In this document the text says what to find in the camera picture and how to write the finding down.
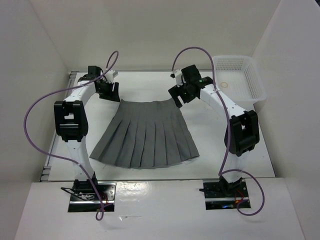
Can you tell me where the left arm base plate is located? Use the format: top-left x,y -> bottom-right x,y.
60,181 -> 117,213

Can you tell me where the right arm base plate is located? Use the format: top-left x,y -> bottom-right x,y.
199,179 -> 251,210

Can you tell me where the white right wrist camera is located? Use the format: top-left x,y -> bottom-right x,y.
170,69 -> 184,87

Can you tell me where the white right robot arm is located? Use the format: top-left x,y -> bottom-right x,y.
168,65 -> 260,197

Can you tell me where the white aluminium table rail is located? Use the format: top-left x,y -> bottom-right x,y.
39,71 -> 79,182

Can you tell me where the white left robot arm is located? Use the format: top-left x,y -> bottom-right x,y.
53,65 -> 120,200

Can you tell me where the grey pleated skirt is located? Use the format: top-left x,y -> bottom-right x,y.
90,98 -> 200,169

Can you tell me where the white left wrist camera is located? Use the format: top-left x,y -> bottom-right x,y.
104,70 -> 118,83

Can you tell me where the white plastic basket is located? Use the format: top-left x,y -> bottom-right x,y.
213,55 -> 267,108

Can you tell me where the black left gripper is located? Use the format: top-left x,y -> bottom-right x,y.
96,79 -> 120,102

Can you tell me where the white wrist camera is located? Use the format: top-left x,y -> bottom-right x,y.
104,70 -> 118,83
170,69 -> 184,87

